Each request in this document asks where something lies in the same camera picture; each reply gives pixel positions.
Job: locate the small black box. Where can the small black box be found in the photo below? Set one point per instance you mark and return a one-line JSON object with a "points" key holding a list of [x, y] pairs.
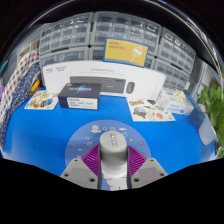
{"points": [[80, 96]]}

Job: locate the navy white dotted cloth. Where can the navy white dotted cloth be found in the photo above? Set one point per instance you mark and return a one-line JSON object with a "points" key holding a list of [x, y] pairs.
{"points": [[20, 96]]}

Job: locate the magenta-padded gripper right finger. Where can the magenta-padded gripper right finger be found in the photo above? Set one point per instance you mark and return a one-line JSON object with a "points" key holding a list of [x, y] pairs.
{"points": [[150, 171]]}

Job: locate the round blue rabbit mouse pad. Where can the round blue rabbit mouse pad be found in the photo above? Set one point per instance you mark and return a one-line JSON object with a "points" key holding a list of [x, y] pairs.
{"points": [[80, 136]]}

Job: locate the grey computer mouse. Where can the grey computer mouse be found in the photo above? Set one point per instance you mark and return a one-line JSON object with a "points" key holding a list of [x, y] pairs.
{"points": [[114, 150]]}

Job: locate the yellow blue flat box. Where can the yellow blue flat box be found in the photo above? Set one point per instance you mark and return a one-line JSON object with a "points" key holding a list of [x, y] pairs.
{"points": [[125, 51]]}

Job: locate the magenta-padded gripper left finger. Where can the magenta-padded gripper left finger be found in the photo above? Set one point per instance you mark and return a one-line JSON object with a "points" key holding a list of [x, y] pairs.
{"points": [[78, 171]]}

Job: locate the small colourful sticker sheet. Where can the small colourful sticker sheet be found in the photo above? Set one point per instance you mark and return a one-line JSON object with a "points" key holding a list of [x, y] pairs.
{"points": [[41, 100]]}

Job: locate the white keyboard packaging box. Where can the white keyboard packaging box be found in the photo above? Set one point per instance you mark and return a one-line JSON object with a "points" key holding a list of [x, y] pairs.
{"points": [[146, 80]]}

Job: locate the large colourful sticker sheet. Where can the large colourful sticker sheet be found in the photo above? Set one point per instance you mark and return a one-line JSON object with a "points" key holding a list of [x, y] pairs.
{"points": [[150, 111]]}

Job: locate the red blue checked cloth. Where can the red blue checked cloth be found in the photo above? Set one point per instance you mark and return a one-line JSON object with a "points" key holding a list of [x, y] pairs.
{"points": [[20, 75]]}

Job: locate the green plant in white pot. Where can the green plant in white pot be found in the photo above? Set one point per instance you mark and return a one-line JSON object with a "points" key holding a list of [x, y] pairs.
{"points": [[213, 106]]}

